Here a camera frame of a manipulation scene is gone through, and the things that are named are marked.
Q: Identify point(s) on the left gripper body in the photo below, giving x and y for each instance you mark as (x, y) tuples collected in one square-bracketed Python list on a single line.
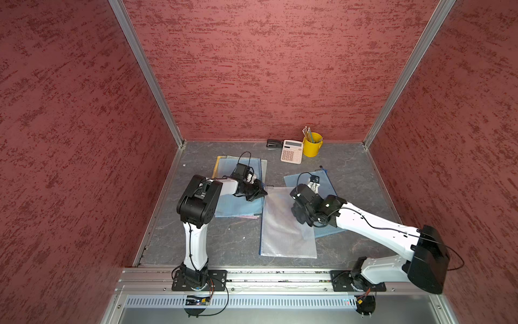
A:
[(251, 190)]

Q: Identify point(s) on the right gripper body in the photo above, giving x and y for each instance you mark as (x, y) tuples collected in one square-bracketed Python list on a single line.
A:
[(309, 213)]

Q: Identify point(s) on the blue mesh document bag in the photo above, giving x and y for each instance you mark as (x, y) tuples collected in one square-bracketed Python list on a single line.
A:
[(231, 206), (325, 189)]

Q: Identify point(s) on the yellow mesh document bag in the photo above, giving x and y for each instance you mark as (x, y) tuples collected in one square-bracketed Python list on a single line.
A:
[(216, 166)]

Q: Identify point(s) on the clear white mesh document bag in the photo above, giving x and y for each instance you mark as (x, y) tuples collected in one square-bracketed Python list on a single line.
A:
[(281, 233)]

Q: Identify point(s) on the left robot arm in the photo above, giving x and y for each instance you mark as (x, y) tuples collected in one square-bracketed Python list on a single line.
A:
[(196, 209)]

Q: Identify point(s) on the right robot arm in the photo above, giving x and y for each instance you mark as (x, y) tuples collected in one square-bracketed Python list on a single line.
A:
[(420, 255)]

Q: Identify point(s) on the black stapler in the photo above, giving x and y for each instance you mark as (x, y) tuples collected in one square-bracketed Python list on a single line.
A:
[(274, 144)]

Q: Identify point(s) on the pink calculator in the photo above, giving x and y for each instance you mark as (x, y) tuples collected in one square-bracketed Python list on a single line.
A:
[(292, 151)]

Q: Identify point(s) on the yellow mug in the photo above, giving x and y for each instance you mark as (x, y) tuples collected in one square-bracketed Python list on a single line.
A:
[(312, 147)]

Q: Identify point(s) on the pencils in mug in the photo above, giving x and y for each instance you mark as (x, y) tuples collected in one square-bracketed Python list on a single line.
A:
[(308, 134)]

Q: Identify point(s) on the right black connector box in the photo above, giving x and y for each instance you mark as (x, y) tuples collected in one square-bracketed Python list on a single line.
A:
[(366, 303)]

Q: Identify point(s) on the perforated metal strip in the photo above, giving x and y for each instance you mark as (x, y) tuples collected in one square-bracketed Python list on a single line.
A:
[(246, 302)]

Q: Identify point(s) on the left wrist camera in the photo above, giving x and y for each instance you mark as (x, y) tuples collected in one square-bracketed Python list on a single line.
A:
[(243, 174)]

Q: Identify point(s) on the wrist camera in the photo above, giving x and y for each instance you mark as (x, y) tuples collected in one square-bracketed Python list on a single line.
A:
[(243, 174), (314, 183)]

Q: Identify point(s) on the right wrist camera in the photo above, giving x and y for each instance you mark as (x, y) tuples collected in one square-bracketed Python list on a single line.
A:
[(314, 183)]

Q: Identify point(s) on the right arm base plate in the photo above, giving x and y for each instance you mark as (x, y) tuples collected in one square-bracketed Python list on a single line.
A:
[(344, 281)]

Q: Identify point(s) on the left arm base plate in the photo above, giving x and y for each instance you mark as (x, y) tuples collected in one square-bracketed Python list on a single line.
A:
[(207, 281)]

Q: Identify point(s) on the left circuit board with cables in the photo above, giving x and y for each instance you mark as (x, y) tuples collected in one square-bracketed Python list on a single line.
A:
[(195, 306)]

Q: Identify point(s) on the aluminium front rail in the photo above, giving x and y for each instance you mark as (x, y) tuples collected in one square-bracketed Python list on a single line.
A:
[(247, 280)]

